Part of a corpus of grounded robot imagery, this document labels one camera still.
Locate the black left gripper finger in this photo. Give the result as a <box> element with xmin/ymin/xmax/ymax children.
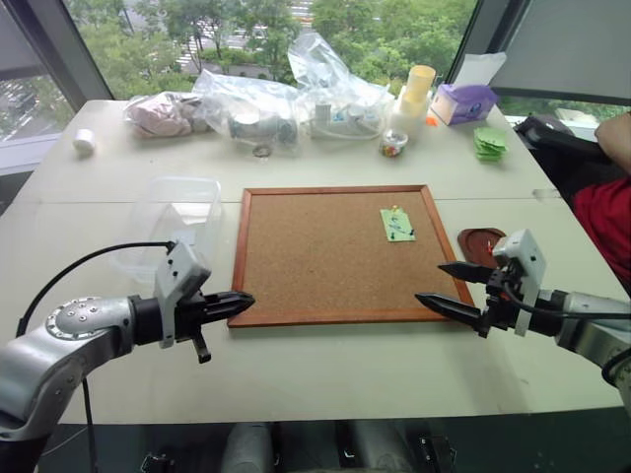
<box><xmin>205</xmin><ymin>303</ymin><xmax>251</xmax><ymax>321</ymax></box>
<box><xmin>204</xmin><ymin>290</ymin><xmax>256</xmax><ymax>306</ymax></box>

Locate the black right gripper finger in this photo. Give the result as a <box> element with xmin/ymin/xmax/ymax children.
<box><xmin>437</xmin><ymin>261</ymin><xmax>495</xmax><ymax>286</ymax></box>
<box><xmin>414</xmin><ymin>292</ymin><xmax>482</xmax><ymax>328</ymax></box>

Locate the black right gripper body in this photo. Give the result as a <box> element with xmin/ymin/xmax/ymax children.
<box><xmin>475</xmin><ymin>260</ymin><xmax>525</xmax><ymax>340</ymax></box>

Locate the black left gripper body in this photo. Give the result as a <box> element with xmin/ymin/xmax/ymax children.
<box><xmin>173</xmin><ymin>291</ymin><xmax>215</xmax><ymax>366</ymax></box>

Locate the green paper note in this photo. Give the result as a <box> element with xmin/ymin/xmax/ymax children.
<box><xmin>379</xmin><ymin>206</ymin><xmax>417</xmax><ymax>244</ymax></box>

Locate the wood-framed cork board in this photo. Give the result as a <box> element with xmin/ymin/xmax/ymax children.
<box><xmin>227</xmin><ymin>184</ymin><xmax>476</xmax><ymax>329</ymax></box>

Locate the green sticky note stack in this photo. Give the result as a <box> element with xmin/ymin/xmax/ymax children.
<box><xmin>473</xmin><ymin>126</ymin><xmax>510</xmax><ymax>163</ymax></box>

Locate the small jar of pins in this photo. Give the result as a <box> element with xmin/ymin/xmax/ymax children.
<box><xmin>378</xmin><ymin>128</ymin><xmax>409</xmax><ymax>160</ymax></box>

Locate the brown wooden tray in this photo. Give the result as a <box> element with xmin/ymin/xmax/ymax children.
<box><xmin>456</xmin><ymin>227</ymin><xmax>509</xmax><ymax>266</ymax></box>

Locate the clear plastic container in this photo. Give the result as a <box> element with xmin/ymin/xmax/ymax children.
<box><xmin>106</xmin><ymin>175</ymin><xmax>224</xmax><ymax>288</ymax></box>

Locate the person's red shirt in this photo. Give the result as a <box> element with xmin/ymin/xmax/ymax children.
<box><xmin>572</xmin><ymin>175</ymin><xmax>631</xmax><ymax>299</ymax></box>

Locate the black office chair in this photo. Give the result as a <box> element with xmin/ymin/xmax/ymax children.
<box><xmin>512</xmin><ymin>114</ymin><xmax>630</xmax><ymax>204</ymax></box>

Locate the purple tissue box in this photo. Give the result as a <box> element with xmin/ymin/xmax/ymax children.
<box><xmin>428</xmin><ymin>51</ymin><xmax>509</xmax><ymax>127</ymax></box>

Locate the clear bag with grey items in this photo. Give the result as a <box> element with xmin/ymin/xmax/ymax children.
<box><xmin>190</xmin><ymin>68</ymin><xmax>303</xmax><ymax>158</ymax></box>

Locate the cream plastic cup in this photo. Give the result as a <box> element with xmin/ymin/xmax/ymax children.
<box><xmin>401</xmin><ymin>64</ymin><xmax>438</xmax><ymax>105</ymax></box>

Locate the clear bag with pink cloth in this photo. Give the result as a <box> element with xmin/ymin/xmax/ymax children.
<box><xmin>122</xmin><ymin>91</ymin><xmax>204</xmax><ymax>140</ymax></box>

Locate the white tape roll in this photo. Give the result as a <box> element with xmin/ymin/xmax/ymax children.
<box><xmin>72</xmin><ymin>128</ymin><xmax>97</xmax><ymax>161</ymax></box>

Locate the large clear plastic bag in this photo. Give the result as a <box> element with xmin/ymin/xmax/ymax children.
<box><xmin>287</xmin><ymin>31</ymin><xmax>396</xmax><ymax>142</ymax></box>

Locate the grey roller blind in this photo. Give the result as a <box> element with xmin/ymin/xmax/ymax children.
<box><xmin>487</xmin><ymin>0</ymin><xmax>631</xmax><ymax>106</ymax></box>

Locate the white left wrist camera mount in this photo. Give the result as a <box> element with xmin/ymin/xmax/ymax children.
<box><xmin>154</xmin><ymin>239</ymin><xmax>213</xmax><ymax>350</ymax></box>

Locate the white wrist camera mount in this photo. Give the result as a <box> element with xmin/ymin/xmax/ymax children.
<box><xmin>154</xmin><ymin>239</ymin><xmax>213</xmax><ymax>350</ymax></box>
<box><xmin>491</xmin><ymin>228</ymin><xmax>548</xmax><ymax>338</ymax></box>

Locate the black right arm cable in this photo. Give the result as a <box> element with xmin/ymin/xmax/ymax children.
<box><xmin>501</xmin><ymin>279</ymin><xmax>631</xmax><ymax>322</ymax></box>

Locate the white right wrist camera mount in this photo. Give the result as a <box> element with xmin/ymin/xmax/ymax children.
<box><xmin>491</xmin><ymin>228</ymin><xmax>548</xmax><ymax>338</ymax></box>

